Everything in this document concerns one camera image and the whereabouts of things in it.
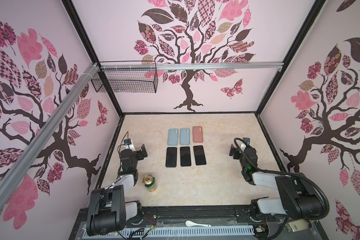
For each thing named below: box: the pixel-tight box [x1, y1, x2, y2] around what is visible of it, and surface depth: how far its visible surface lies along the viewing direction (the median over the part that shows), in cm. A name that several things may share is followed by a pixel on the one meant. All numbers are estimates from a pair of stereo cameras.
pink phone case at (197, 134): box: [192, 126, 204, 143], surface depth 109 cm
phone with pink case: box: [193, 145, 207, 166], surface depth 99 cm
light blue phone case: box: [167, 128, 179, 146], surface depth 109 cm
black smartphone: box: [165, 147, 177, 168], surface depth 99 cm
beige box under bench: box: [285, 218, 309, 232], surface depth 70 cm
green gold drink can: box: [142, 174, 158, 192], surface depth 77 cm
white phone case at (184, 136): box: [179, 128, 190, 146], surface depth 109 cm
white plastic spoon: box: [185, 220, 212, 227], surface depth 72 cm
